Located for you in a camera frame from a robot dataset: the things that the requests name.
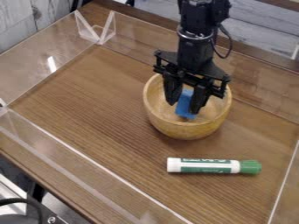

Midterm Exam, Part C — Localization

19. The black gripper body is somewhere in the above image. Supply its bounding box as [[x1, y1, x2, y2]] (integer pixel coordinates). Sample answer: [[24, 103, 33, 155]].
[[153, 28, 229, 98]]

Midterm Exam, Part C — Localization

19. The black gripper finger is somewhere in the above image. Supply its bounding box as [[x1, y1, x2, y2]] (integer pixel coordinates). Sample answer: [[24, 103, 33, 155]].
[[189, 84, 210, 115], [162, 71, 184, 106]]

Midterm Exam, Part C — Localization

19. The blue foam block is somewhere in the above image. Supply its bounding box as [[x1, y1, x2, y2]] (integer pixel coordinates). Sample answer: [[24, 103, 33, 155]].
[[174, 88, 196, 119]]

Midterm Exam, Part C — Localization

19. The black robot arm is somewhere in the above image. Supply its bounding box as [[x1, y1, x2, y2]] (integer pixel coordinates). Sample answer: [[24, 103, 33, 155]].
[[153, 0, 232, 115]]

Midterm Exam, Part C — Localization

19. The brown wooden bowl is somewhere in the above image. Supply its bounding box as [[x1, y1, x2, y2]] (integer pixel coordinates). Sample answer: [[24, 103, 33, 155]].
[[142, 73, 232, 140]]

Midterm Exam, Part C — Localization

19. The white green marker pen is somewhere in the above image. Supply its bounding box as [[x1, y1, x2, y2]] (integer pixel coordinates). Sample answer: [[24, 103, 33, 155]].
[[166, 157, 261, 175]]

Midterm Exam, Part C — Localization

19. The clear acrylic tray wall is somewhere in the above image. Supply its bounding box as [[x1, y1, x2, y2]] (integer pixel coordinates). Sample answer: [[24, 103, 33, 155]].
[[0, 5, 299, 224]]

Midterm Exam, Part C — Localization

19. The black metal table bracket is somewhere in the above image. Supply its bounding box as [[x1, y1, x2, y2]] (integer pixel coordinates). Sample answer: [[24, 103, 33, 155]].
[[26, 183, 61, 224]]

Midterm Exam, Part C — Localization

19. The black cable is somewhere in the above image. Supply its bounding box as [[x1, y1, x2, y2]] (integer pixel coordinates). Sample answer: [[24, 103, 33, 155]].
[[0, 197, 42, 224]]

